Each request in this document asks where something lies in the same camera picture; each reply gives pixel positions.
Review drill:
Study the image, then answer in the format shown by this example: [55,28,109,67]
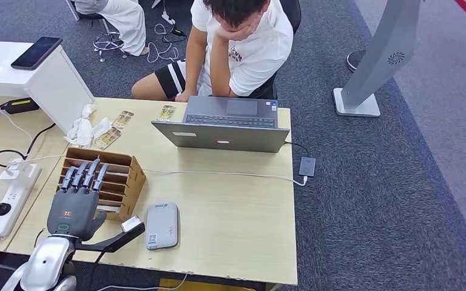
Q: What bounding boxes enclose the black office chair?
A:
[251,0,302,101]

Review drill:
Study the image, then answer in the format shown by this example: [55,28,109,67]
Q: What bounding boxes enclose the grey kiosk stand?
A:
[332,0,422,118]

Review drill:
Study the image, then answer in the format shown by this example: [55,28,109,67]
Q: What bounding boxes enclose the black looped cable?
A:
[0,122,57,169]

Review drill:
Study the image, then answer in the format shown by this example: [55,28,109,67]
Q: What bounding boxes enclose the thin white charger cable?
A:
[0,150,66,166]

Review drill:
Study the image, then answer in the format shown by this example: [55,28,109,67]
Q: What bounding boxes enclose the short black hub cable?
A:
[283,141,309,155]

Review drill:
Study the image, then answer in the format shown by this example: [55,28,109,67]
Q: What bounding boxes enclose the white charger adapter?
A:
[0,158,35,187]

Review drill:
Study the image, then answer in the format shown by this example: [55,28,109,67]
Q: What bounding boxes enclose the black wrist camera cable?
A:
[90,250,107,291]

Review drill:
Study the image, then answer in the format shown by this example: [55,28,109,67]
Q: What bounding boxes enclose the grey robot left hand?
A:
[47,159,109,242]

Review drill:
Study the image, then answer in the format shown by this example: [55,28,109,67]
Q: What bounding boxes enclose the chrome stool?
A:
[78,12,129,63]

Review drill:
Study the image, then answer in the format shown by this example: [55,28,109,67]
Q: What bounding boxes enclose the white floor cable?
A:
[146,23,181,64]

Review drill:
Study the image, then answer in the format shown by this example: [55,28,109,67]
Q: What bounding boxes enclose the long white cable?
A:
[144,169,309,187]

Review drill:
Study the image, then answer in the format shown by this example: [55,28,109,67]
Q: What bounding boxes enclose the grey laptop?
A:
[151,95,291,154]

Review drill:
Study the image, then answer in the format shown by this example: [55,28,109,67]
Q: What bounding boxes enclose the dark grey USB hub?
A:
[298,156,317,178]

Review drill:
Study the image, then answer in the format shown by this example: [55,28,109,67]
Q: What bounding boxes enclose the person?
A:
[130,0,294,103]
[74,0,150,57]

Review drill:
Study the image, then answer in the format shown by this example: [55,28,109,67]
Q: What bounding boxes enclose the wooden card organizer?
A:
[58,147,147,222]

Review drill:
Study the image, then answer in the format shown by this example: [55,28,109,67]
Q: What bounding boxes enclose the person's left hand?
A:
[215,18,264,42]

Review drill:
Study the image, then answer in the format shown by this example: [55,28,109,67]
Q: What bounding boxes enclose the person's right hand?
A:
[175,90,198,103]

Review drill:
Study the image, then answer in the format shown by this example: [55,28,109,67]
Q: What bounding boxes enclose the black smartphone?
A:
[10,36,63,72]

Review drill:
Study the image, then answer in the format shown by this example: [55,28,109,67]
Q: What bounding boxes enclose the crumpled white tissue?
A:
[63,104,112,148]

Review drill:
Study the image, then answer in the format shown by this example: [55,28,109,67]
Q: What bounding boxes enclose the white floor power strip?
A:
[160,11,177,27]

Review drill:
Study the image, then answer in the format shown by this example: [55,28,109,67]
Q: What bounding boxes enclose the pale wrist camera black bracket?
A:
[74,215,146,254]

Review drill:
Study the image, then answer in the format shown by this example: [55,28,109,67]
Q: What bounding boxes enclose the yellow patterned ID card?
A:
[156,104,177,122]

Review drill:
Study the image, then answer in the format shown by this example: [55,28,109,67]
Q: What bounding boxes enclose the white cable under desk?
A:
[96,273,189,291]

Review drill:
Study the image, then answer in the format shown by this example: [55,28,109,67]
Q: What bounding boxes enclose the black adapter yellow label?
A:
[0,97,40,115]

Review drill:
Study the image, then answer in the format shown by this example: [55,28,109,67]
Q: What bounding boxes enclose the round black base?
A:
[345,50,366,73]

